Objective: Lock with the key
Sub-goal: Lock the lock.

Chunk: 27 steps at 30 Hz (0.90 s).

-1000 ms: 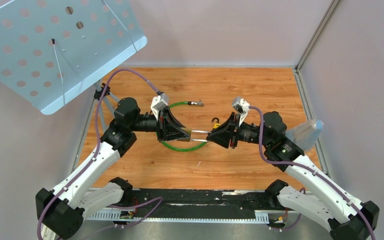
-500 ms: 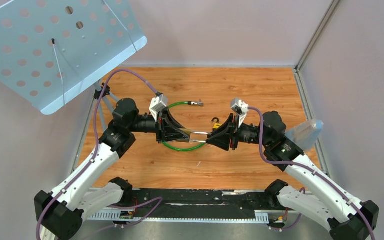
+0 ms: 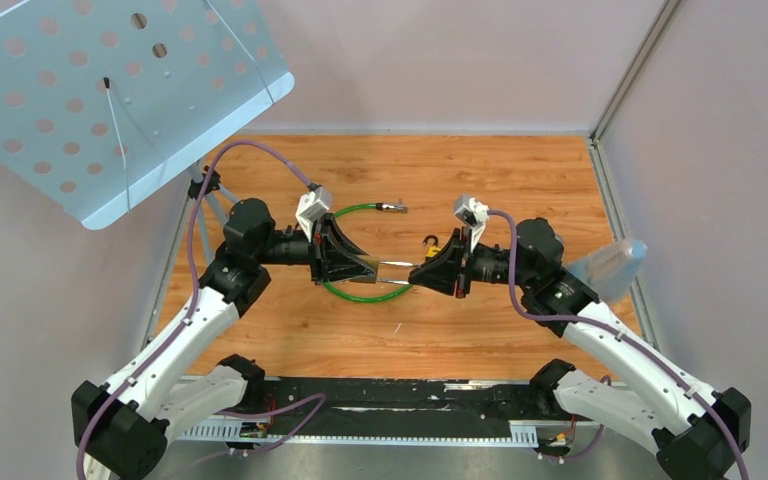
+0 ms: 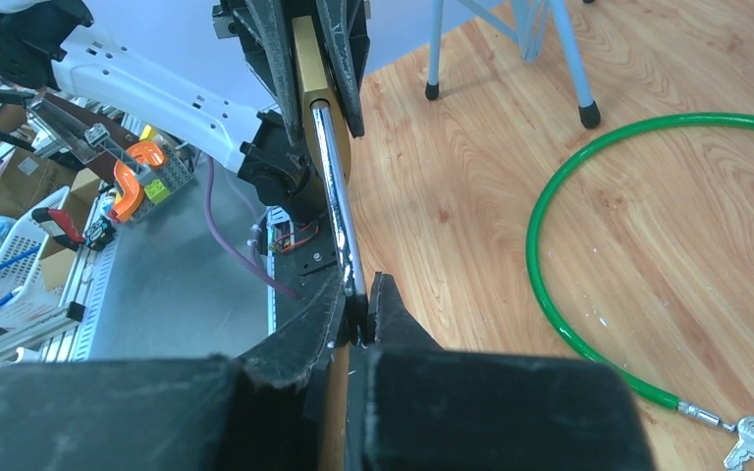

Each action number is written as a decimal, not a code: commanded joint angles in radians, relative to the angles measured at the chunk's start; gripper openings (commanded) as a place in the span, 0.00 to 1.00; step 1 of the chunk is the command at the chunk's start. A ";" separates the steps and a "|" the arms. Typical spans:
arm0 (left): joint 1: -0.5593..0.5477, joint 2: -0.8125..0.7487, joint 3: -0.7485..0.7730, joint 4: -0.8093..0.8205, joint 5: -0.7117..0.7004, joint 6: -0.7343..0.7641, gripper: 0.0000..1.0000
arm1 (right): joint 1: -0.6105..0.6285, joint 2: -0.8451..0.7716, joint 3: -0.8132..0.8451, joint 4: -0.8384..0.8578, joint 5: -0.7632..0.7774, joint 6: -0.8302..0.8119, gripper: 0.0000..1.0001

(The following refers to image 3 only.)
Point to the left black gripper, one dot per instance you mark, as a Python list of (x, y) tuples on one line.
[(333, 258)]

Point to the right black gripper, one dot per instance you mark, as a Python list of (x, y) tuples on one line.
[(440, 272)]

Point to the brass padlock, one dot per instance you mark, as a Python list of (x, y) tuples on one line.
[(390, 272)]

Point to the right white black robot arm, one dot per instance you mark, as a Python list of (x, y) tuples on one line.
[(694, 430)]

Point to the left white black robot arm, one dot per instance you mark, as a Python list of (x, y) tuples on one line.
[(127, 422)]

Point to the grey tripod stand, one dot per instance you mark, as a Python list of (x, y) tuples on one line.
[(210, 201)]

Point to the clear blue plastic bag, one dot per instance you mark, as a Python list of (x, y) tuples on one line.
[(611, 270)]

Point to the perforated light blue metal plate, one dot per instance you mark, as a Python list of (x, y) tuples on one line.
[(102, 103)]

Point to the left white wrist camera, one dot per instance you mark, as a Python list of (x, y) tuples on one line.
[(311, 207)]

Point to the green cable lock loop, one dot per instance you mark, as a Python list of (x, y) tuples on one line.
[(333, 289)]

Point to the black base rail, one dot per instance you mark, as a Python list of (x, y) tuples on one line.
[(401, 412)]

